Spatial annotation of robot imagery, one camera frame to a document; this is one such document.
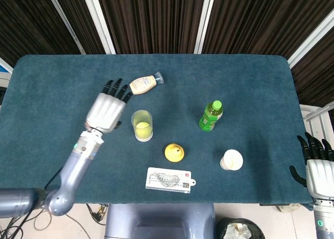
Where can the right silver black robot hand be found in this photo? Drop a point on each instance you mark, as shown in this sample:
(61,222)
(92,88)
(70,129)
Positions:
(321,176)

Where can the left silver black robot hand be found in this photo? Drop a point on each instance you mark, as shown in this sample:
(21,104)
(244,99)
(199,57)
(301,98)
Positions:
(104,111)

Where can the tennis ball with black print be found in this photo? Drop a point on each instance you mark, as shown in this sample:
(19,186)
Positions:
(142,130)

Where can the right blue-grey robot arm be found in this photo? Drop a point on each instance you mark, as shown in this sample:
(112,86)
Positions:
(324,223)

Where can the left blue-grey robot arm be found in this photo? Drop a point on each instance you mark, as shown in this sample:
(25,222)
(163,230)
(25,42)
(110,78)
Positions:
(75,168)

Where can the clear cup with yellow ball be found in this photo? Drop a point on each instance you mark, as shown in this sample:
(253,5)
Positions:
(142,115)

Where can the beige mayonnaise squeeze bottle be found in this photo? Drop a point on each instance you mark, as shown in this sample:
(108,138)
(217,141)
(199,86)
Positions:
(143,85)

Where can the white metal rack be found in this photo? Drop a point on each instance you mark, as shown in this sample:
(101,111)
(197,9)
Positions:
(317,119)

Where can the yellow lemon-shaped object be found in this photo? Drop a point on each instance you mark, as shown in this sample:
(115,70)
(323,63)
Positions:
(173,154)

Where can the white paper cup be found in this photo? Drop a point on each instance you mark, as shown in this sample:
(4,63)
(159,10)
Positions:
(232,159)

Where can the white flat product package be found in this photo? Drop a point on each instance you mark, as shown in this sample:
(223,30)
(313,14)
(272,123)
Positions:
(167,180)

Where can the dark brown curtain panel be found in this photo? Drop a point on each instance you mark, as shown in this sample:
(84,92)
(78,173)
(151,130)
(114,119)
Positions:
(318,82)
(156,19)
(261,19)
(26,19)
(78,14)

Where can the white crumpled trash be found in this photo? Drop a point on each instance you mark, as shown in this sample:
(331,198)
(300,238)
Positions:
(240,232)

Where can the green tea plastic bottle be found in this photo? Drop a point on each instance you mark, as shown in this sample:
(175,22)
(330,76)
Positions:
(208,119)

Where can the white blue board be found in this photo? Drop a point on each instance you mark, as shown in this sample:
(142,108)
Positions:
(4,66)

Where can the black trash bin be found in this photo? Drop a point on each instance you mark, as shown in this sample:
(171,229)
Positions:
(221,226)

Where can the blue-grey robot torso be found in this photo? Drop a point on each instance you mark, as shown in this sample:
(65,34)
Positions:
(159,220)

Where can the teal tablecloth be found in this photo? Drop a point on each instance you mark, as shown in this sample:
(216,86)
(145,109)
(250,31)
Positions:
(235,79)

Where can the white partition post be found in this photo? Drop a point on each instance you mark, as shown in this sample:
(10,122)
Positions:
(310,42)
(205,21)
(99,21)

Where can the thin grey partition post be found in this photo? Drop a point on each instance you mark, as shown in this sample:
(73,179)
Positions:
(65,21)

